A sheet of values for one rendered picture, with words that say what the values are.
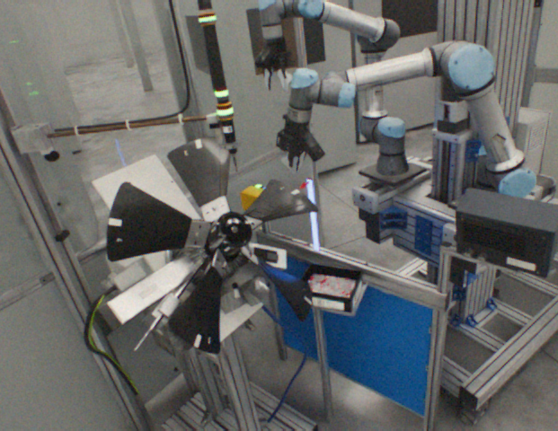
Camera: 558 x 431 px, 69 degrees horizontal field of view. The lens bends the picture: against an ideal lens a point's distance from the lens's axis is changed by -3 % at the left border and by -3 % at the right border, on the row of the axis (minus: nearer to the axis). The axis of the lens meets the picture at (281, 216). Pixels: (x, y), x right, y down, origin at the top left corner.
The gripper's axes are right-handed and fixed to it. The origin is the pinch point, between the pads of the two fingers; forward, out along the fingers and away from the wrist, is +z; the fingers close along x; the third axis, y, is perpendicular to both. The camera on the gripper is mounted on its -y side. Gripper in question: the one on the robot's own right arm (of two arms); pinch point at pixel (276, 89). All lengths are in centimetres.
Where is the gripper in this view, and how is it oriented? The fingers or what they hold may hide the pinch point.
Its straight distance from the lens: 177.6
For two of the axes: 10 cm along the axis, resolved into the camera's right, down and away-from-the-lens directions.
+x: -7.6, -2.3, 6.1
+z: 1.3, 8.7, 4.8
